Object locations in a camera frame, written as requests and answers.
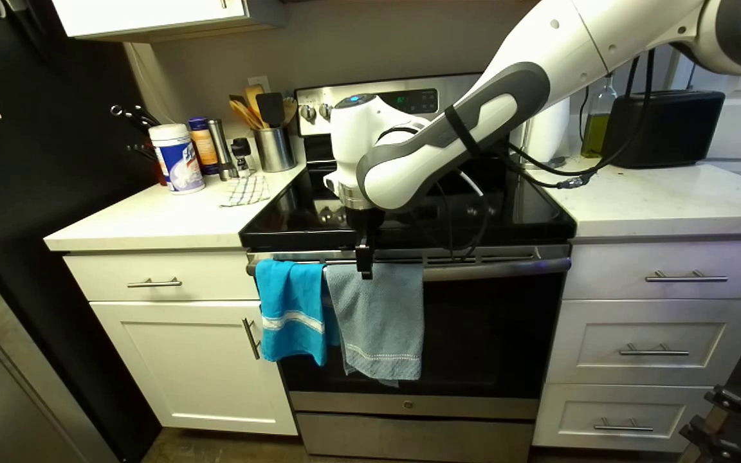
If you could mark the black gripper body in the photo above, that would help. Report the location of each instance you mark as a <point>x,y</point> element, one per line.
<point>367,228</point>

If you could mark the light-blue cloth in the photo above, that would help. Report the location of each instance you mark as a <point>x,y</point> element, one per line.
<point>379,324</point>

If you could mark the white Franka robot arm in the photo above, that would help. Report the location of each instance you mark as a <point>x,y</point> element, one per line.
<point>560,42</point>

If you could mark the black glass-top stove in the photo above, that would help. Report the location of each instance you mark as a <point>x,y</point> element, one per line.
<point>439,342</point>

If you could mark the bright blue striped towel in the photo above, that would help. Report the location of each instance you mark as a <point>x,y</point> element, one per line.
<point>289,298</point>

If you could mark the metal utensil holder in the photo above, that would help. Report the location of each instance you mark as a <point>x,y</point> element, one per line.
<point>273,150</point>

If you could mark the white patterned counter mat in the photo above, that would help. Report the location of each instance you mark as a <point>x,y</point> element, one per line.
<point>246,190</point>

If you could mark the small glass shaker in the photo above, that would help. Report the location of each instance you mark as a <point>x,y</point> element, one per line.
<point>246,154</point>

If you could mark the black spatula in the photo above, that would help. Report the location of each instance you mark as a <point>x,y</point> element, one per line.
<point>271,107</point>

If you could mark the steel pepper grinder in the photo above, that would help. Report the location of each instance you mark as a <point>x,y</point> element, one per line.
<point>223,147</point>

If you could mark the wooden spoon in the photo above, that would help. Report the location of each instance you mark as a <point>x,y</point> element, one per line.
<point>244,112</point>

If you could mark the brown spice bottle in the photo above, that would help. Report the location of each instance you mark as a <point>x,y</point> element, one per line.
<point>203,147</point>

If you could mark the white wipes canister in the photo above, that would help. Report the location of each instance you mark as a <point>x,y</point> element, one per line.
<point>176,158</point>

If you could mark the white paper towel roll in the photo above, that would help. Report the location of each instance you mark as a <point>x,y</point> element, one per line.
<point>551,131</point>

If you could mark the white door base cabinet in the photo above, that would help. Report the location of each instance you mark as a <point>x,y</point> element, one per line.
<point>174,360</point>

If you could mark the olive oil bottle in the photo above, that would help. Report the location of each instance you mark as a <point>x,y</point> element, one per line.
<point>599,123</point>

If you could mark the white upper cabinet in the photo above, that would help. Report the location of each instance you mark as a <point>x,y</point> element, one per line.
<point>155,15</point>

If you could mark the white drawer base cabinet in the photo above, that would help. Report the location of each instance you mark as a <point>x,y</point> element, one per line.
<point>671,342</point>

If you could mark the black toaster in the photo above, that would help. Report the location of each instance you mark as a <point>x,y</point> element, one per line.
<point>667,129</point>

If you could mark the black stainless refrigerator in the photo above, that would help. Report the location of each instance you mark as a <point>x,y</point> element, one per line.
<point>37,215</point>

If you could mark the white wall outlet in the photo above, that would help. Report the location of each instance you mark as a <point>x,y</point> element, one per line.
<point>259,84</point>

